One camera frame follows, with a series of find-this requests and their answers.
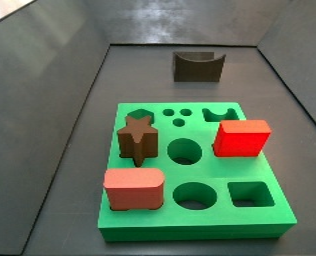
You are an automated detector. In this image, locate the green foam shape-sorter board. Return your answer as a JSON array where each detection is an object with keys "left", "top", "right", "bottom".
[{"left": 98, "top": 102, "right": 297, "bottom": 242}]

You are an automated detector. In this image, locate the brown star block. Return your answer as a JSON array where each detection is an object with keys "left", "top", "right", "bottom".
[{"left": 117, "top": 116, "right": 158, "bottom": 167}]

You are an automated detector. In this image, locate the red rectangular block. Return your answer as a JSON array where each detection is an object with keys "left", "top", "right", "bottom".
[{"left": 213, "top": 120, "right": 272, "bottom": 157}]

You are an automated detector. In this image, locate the salmon rounded block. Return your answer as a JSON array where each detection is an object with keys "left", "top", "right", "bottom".
[{"left": 103, "top": 168, "right": 165, "bottom": 211}]

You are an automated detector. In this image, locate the black curved holder stand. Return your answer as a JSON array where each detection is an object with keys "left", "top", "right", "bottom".
[{"left": 173, "top": 52, "right": 226, "bottom": 82}]

